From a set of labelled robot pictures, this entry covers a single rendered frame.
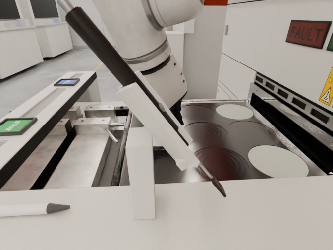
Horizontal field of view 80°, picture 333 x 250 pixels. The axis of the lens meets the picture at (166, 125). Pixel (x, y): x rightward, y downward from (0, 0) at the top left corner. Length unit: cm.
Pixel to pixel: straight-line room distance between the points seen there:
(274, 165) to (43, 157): 41
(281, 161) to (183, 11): 30
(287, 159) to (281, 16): 37
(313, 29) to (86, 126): 53
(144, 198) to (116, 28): 24
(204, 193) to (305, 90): 37
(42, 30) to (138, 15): 645
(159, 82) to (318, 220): 29
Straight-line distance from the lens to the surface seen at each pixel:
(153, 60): 34
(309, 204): 26
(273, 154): 44
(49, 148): 44
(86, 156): 45
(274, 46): 65
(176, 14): 30
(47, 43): 674
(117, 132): 58
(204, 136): 45
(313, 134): 50
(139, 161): 16
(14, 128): 43
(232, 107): 61
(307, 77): 53
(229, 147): 42
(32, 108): 52
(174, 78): 39
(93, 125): 51
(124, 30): 32
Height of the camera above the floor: 114
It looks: 29 degrees down
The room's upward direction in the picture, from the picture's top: straight up
